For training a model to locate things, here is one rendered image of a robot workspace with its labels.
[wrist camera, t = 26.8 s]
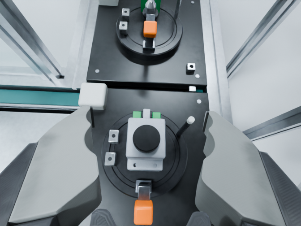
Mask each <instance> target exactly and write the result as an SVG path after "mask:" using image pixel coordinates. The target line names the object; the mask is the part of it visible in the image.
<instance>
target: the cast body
mask: <svg viewBox="0 0 301 226"><path fill-rule="evenodd" d="M150 111H151V110H150V109H143V118H133V117H131V118H129V119H128V130H127V143H126V157H127V158H128V161H127V169H128V170H130V171H158V172H159V171H162V170H163V159H164V158H165V157H166V121H165V119H157V118H150Z"/></svg>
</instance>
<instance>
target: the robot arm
mask: <svg viewBox="0 0 301 226"><path fill-rule="evenodd" d="M94 127H95V124H94V116H93V108H92V106H89V105H84V106H82V107H81V108H79V109H78V110H76V111H75V112H73V113H71V114H70V115H68V116H67V117H65V118H64V119H62V120H61V121H59V122H58V123H56V124H55V125H54V126H53V127H52V128H50V129H49V130H48V131H47V132H46V133H45V134H44V135H43V136H42V137H41V138H40V139H39V140H38V141H37V142H36V143H29V144H28V145H27V146H26V147H25V148H24V149H23V150H22V151H21V152H20V153H19V154H18V155H17V156H16V157H15V158H14V159H13V160H12V161H11V162H10V164H9V165H8V166H7V167H6V168H5V169H4V170H3V171H2V172H1V173H0V226H79V225H80V224H81V222H82V221H83V220H84V219H86V218H87V217H88V216H89V215H90V214H91V213H92V215H91V220H90V226H116V224H115V222H114V220H113V218H112V216H111V214H110V212H109V210H107V209H96V208H97V207H98V206H99V205H100V203H101V201H102V195H101V187H100V179H99V169H98V162H97V156H96V155H95V154H94V153H93V152H91V151H92V149H93V139H92V132H91V130H92V128H94ZM202 132H204V134H205V135H206V142H205V146H204V150H203V152H204V154H205V155H206V158H205V159H204V161H203V164H202V169H201V172H200V176H199V180H198V184H197V189H196V196H195V204H196V207H197V208H198V210H199V211H200V212H193V213H192V215H191V217H190V219H189V221H188V223H187V225H186V226H211V224H213V225H214V226H301V191H300V190H299V188H298V187H297V186H296V185H295V184H294V183H293V182H292V180H291V179H290V178H289V177H288V176H287V175H286V173H285V172H284V171H283V170H282V169H281V168H280V167H279V166H278V165H277V164H276V162H275V161H274V160H273V159H272V158H271V157H270V156H269V154H268V153H267V152H261V151H259V150H258V148H257V147H256V146H255V145H254V144H253V142H252V141H251V140H250V139H249V138H248V137H247V136H246V135H245V134H244V133H242V132H241V131H240V130H239V129H237V128H236V127H235V126H234V125H232V124H231V123H230V122H228V121H227V120H226V119H224V118H223V117H222V116H220V115H219V114H218V113H217V112H215V111H206V113H205V117H204V123H203V129H202ZM95 209H96V210H95Z"/></svg>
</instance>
